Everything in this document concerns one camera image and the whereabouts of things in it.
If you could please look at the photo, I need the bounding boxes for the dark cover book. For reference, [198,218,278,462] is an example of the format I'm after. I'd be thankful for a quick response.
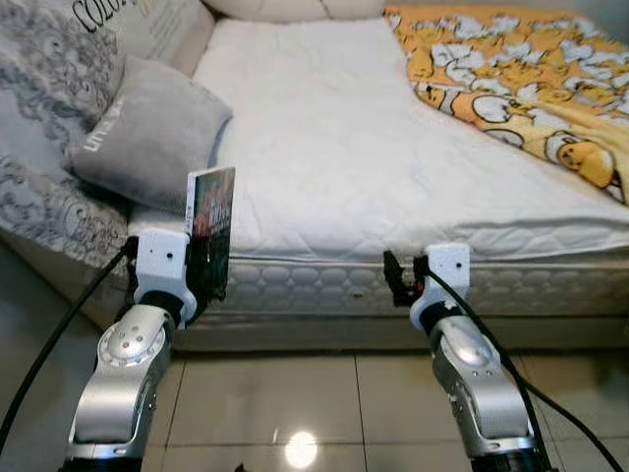
[185,165,237,301]

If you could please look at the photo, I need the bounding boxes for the grey plush pillow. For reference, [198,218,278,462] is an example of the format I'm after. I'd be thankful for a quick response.
[67,54,234,215]

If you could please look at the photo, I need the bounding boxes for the white quilted mattress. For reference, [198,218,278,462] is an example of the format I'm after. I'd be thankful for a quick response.
[128,15,629,321]

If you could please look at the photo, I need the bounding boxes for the yellow duck print blanket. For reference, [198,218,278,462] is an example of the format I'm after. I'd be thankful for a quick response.
[383,5,629,206]

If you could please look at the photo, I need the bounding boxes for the white quilt with grey print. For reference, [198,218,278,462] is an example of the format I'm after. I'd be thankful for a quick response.
[0,0,215,271]

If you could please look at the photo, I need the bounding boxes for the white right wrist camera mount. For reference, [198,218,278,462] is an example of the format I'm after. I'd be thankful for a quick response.
[409,243,473,330]

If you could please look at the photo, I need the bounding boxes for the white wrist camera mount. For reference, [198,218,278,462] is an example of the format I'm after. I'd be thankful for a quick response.
[133,228,198,316]
[409,243,473,330]

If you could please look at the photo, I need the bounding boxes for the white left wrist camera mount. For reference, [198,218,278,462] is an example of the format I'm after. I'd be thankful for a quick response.
[133,228,198,316]

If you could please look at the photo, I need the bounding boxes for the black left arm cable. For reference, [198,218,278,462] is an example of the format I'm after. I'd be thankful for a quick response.
[0,236,139,453]

